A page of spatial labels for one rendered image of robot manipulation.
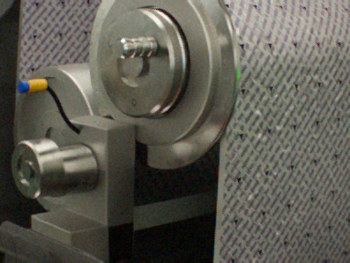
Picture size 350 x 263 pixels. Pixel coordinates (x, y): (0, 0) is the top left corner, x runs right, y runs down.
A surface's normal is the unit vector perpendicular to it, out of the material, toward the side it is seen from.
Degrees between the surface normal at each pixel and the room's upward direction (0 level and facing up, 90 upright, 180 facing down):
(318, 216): 90
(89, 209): 90
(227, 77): 90
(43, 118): 90
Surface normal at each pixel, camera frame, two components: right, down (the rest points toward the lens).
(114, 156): 0.69, 0.16
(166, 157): -0.72, 0.11
